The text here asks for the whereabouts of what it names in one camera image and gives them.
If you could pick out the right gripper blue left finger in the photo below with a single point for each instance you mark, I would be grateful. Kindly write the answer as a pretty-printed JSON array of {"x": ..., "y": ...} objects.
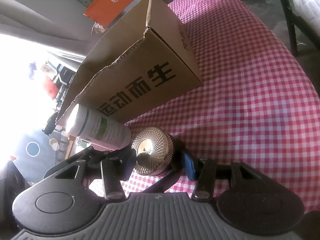
[{"x": 117, "y": 167}]

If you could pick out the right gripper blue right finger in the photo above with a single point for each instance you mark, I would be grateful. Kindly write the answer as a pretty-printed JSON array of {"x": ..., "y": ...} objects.
[{"x": 203, "y": 172}]

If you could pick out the white supplement bottle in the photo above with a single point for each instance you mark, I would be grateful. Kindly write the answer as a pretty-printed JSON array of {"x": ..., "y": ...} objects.
[{"x": 96, "y": 128}]

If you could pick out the gold lidded jar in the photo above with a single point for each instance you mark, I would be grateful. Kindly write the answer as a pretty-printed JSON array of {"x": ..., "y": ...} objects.
[{"x": 157, "y": 152}]

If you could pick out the pink checkered tablecloth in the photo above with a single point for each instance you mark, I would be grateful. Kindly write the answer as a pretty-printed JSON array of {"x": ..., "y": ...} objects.
[{"x": 256, "y": 104}]

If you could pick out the wheelchair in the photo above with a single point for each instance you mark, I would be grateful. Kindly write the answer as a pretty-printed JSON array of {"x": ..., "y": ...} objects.
[{"x": 56, "y": 80}]

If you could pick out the brown cardboard box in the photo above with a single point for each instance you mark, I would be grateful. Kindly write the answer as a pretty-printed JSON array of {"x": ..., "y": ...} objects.
[{"x": 144, "y": 60}]

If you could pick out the orange Philips box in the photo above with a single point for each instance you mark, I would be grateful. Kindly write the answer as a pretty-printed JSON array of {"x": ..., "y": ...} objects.
[{"x": 105, "y": 11}]

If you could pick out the beige drape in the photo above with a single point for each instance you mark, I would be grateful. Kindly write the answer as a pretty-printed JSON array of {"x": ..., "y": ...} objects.
[{"x": 57, "y": 24}]

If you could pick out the white quilted cushion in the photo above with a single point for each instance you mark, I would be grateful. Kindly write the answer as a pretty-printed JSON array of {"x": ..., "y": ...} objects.
[{"x": 308, "y": 10}]

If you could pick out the black chair frame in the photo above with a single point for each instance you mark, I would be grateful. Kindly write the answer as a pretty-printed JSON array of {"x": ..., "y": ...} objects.
[{"x": 292, "y": 21}]

